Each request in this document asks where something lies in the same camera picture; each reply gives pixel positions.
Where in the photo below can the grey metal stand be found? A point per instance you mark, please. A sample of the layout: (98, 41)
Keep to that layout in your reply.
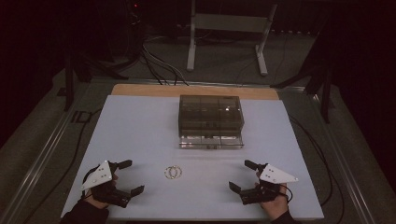
(229, 23)

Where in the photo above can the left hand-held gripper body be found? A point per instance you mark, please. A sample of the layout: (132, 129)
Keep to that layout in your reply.
(101, 175)

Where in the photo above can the dark clear drawer box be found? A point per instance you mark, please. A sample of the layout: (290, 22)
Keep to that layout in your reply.
(211, 122)

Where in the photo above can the black tripod stand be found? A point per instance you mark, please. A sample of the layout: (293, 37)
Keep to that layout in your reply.
(325, 90)

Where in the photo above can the dark equipment with red light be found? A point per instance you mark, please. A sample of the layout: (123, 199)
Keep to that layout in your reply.
(134, 18)

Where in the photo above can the person's left hand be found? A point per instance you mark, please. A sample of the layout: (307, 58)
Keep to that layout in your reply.
(99, 204)

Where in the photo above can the person's right hand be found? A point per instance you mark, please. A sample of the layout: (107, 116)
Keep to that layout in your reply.
(275, 206)

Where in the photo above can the aluminium floor rail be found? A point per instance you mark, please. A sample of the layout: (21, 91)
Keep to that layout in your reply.
(342, 161)
(40, 161)

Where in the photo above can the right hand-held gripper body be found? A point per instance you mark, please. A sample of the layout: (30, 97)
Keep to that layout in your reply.
(275, 177)

